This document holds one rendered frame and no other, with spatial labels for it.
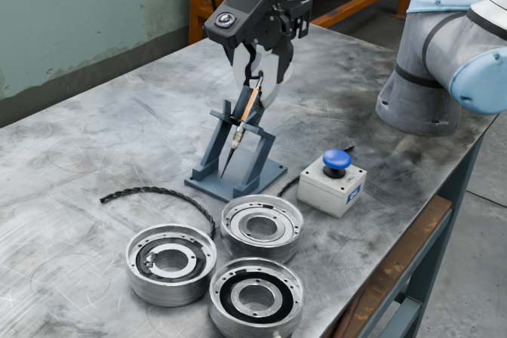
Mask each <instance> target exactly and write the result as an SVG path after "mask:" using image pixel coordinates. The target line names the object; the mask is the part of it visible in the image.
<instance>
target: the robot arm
mask: <svg viewBox="0 0 507 338"><path fill-rule="evenodd" d="M312 2H313V0H304V2H303V0H224V1H223V3H222V4H221V5H220V6H219V7H218V8H217V9H216V10H215V11H214V13H213V14H212V15H211V16H210V17H209V18H208V20H207V21H206V22H205V23H204V25H205V28H206V31H207V36H208V38H209V39H210V40H211V41H215V42H216V43H218V44H221V45H223V46H226V47H227V48H228V52H229V60H230V65H231V66H232V71H233V75H234V78H235V81H236V84H237V86H238V89H239V92H240V93H241V91H242V88H243V87H244V85H246V86H248V87H250V78H251V76H252V72H253V71H254V70H255V69H256V68H257V67H258V66H259V64H260V61H261V68H262V70H263V81H262V83H261V88H262V93H261V96H260V103H261V105H262V108H263V109H267V108H268V107H269V106H270V105H271V104H272V103H273V102H274V100H275V98H276V97H277V95H278V93H279V91H280V89H281V86H282V85H283V84H284V83H285V82H286V81H287V80H288V79H289V78H290V76H291V74H292V71H293V66H292V64H291V61H292V59H293V44H292V42H291V40H293V39H294V38H295V37H296V34H297V29H299V28H300V30H299V35H298V38H299V39H301V38H302V37H304V36H306V35H308V31H309V22H310V17H311V11H312ZM307 11H308V16H307V21H306V27H305V28H304V29H303V20H304V14H305V12H307ZM299 16H301V20H298V18H299ZM257 45H261V46H263V47H264V49H265V51H270V50H272V52H271V53H270V54H268V55H267V56H265V57H263V58H262V59H261V56H262V54H261V53H260V52H257ZM461 104H462V105H463V106H464V107H465V108H466V109H467V110H469V111H470V112H473V113H476V114H479V115H495V114H499V113H501V112H503V111H504V110H507V0H411V1H410V6H409V9H408V10H407V18H406V21H405V24H404V31H403V34H402V38H401V43H400V47H399V51H398V56H397V60H396V64H395V69H394V72H393V73H392V74H391V76H390V78H389V80H388V81H387V82H386V84H385V86H384V87H383V89H382V90H381V92H380V93H379V96H378V98H377V102H376V113H377V115H378V116H379V117H380V118H381V119H382V120H383V121H384V122H385V123H386V124H388V125H390V126H392V127H393V128H395V129H398V130H400V131H403V132H405V133H409V134H414V135H418V136H423V137H441V136H445V135H448V134H451V133H453V132H454V131H455V130H456V129H457V128H458V126H459V121H460V119H461V114H462V111H461Z"/></svg>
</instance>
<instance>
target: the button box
mask: <svg viewBox="0 0 507 338"><path fill-rule="evenodd" d="M322 157H323V155H322V156H321V157H320V158H319V159H317V160H316V161H315V162H314V163H312V164H311V165H310V166H309V167H307V168H306V169H305V170H304V171H303V172H302V173H301V174H300V182H299V187H298V192H297V199H298V200H300V201H302V202H304V203H306V204H309V205H311V206H313V207H315V208H317V209H319V210H321V211H323V212H325V213H327V214H330V215H331V216H333V217H336V218H338V219H339V218H340V217H341V216H342V215H343V214H344V213H345V212H346V211H347V210H348V209H349V208H350V207H351V206H352V205H353V204H354V203H355V202H356V201H357V200H358V199H359V198H360V197H361V194H362V191H363V188H364V181H365V178H366V174H367V172H366V171H364V170H362V169H360V168H358V167H356V166H353V165H350V166H349V167H348V168H346V169H341V170H339V171H338V172H333V171H331V170H330V167H328V166H327V165H326V164H325V163H324V162H323V161H322Z"/></svg>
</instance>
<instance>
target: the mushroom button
mask: <svg viewBox="0 0 507 338"><path fill-rule="evenodd" d="M322 161H323V162H324V163H325V164H326V165H327V166H328V167H330V170H331V171H333V172H338V171H339V170H341V169H346V168H348V167H349V166H350V164H351V161H352V160H351V158H350V156H349V154H348V153H346V152H344V151H342V150H338V149H330V150H327V151H326V152H325V153H324V154H323V157H322Z"/></svg>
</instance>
